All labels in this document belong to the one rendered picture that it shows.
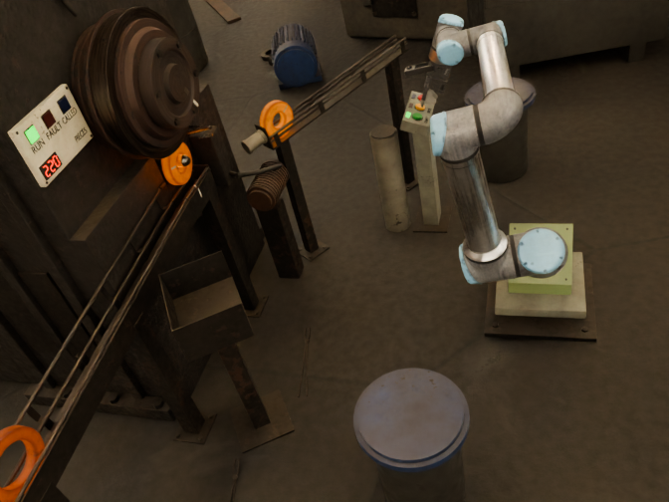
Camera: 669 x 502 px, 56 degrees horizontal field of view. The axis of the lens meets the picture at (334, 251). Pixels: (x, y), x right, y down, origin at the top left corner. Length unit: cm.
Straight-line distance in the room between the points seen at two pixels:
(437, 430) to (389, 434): 13
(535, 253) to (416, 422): 74
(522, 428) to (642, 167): 157
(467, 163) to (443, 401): 67
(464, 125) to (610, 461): 115
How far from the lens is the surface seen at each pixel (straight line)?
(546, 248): 219
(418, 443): 174
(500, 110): 179
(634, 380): 243
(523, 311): 245
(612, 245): 289
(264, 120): 255
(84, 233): 204
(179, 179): 229
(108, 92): 197
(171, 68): 209
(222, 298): 200
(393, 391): 184
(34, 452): 185
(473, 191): 193
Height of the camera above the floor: 191
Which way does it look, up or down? 40 degrees down
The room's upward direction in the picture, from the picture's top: 14 degrees counter-clockwise
